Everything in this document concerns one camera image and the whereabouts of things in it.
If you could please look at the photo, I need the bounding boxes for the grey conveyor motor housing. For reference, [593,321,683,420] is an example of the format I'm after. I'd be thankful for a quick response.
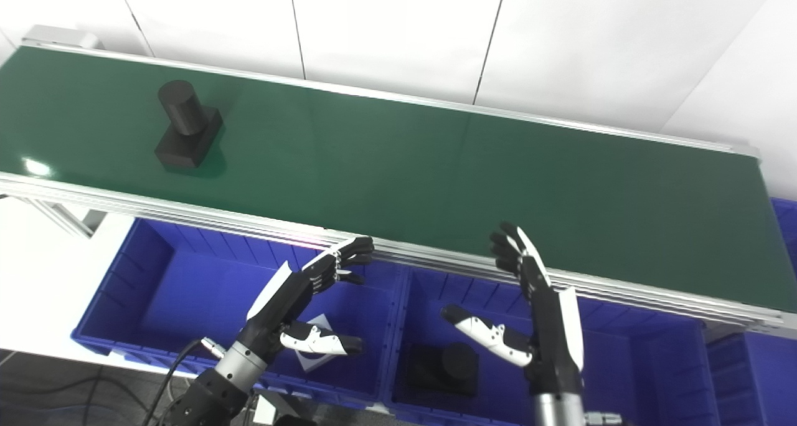
[24,24,104,50]

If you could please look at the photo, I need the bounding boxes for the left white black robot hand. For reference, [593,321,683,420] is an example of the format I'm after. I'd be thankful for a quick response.
[238,236,375,361]

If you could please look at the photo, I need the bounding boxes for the green conveyor belt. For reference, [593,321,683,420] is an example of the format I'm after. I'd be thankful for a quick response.
[0,37,797,334]
[0,46,797,315]

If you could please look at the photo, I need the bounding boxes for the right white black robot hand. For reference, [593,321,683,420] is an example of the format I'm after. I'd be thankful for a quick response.
[441,222,586,397]

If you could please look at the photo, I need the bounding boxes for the small white box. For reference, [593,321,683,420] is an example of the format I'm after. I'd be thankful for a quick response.
[252,395,279,425]

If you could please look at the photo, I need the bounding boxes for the black cylinder block part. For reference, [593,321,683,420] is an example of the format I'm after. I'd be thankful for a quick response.
[405,342,480,397]
[154,80,224,169]

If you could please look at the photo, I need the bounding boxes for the white square part with hole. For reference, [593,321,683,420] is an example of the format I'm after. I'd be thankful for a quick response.
[293,314,337,372]

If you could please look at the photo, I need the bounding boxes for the aluminium conveyor support leg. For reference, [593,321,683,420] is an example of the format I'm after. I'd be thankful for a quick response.
[22,197,108,238]

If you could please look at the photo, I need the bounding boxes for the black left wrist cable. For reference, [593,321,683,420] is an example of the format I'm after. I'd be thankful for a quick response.
[142,338,226,426]

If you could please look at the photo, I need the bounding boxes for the blue plastic bin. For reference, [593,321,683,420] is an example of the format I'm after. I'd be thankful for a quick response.
[383,267,723,426]
[70,217,405,411]
[707,196,797,426]

